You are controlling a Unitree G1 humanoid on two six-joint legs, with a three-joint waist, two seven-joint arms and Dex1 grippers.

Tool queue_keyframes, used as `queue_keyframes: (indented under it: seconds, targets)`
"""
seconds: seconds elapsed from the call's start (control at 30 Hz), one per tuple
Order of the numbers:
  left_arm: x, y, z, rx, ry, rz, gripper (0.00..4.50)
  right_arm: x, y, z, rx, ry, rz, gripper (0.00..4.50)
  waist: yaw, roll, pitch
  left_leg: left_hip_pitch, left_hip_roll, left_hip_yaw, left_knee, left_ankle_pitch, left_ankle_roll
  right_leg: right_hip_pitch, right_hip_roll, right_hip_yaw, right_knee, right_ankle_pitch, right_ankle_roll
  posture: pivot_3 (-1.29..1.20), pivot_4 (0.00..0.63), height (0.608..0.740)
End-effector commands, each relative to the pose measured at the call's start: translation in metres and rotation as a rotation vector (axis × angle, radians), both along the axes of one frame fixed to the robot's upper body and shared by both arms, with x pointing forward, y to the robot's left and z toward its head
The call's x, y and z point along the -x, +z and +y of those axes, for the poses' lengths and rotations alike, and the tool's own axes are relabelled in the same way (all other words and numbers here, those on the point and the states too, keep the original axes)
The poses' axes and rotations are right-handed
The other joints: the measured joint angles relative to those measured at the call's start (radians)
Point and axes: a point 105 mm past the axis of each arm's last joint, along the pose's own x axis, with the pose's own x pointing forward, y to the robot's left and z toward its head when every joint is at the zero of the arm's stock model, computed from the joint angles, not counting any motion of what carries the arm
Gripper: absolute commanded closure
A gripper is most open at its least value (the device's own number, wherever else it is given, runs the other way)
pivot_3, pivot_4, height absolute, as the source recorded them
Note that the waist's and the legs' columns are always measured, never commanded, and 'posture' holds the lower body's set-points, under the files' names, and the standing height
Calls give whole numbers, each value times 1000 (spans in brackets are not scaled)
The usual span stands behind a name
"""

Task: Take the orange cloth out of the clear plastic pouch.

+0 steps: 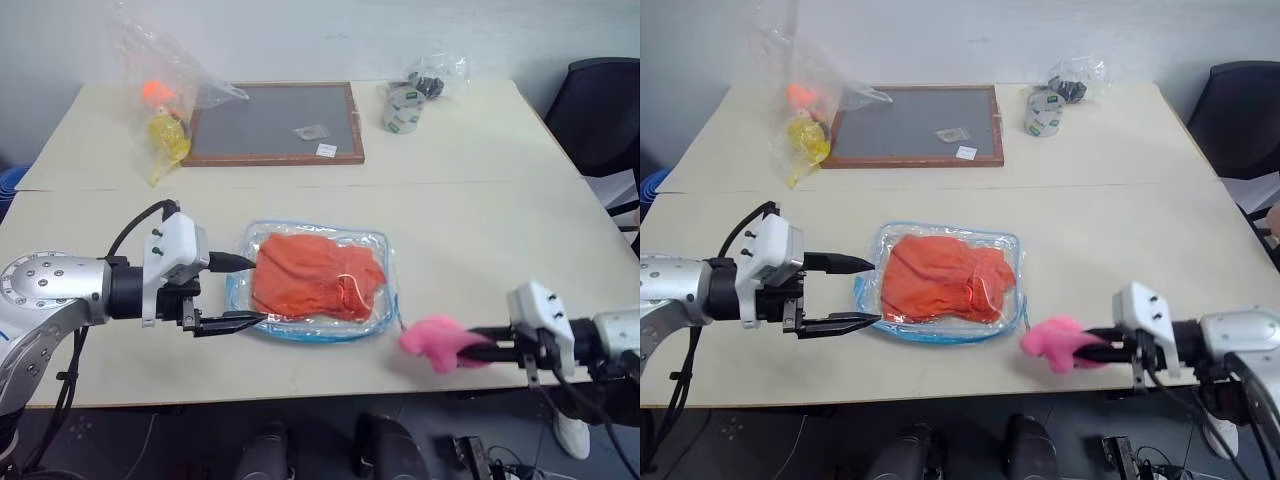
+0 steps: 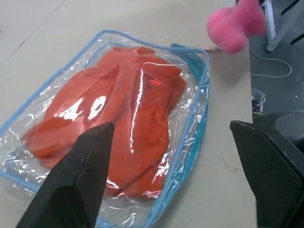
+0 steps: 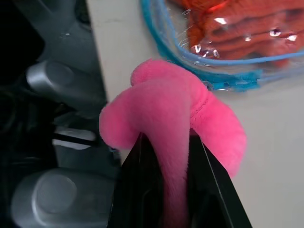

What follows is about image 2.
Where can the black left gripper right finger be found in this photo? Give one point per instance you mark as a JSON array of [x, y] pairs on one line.
[[268, 171]]

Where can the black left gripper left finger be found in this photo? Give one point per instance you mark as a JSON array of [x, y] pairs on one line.
[[69, 187]]

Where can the clear plastic pouch blue trim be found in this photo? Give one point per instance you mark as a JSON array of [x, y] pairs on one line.
[[190, 133]]

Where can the orange cloth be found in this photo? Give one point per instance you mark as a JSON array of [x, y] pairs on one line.
[[133, 114]]

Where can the black office chair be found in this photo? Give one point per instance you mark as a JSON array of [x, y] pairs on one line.
[[282, 126]]

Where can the pink fluffy plush toy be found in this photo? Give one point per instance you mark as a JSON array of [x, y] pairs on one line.
[[231, 26]]

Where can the white metal frame leg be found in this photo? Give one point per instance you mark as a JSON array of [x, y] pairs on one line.
[[270, 26]]

